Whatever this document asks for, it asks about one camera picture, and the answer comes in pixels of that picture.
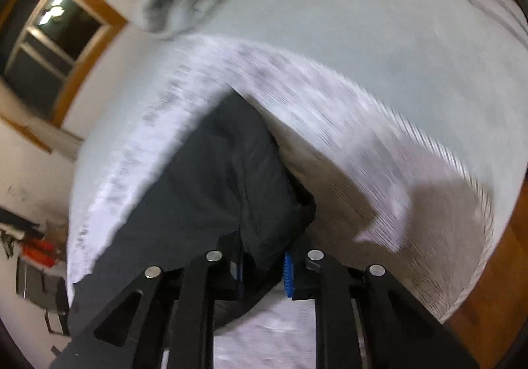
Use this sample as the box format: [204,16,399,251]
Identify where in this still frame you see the black pants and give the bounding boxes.
[67,89,317,349]

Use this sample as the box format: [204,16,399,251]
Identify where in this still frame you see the pale green bed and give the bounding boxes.
[66,0,528,324]

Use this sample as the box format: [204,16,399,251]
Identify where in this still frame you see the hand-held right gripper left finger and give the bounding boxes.
[50,250,248,369]

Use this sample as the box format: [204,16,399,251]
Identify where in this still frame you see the wooden framed window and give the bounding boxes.
[0,0,128,128]

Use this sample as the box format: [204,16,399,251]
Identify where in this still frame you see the white printed blanket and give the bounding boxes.
[66,34,413,369]

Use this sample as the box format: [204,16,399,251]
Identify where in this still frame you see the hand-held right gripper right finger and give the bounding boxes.
[283,249,481,369]

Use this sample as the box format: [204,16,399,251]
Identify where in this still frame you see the red and black clutter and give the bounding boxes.
[0,207,71,337]

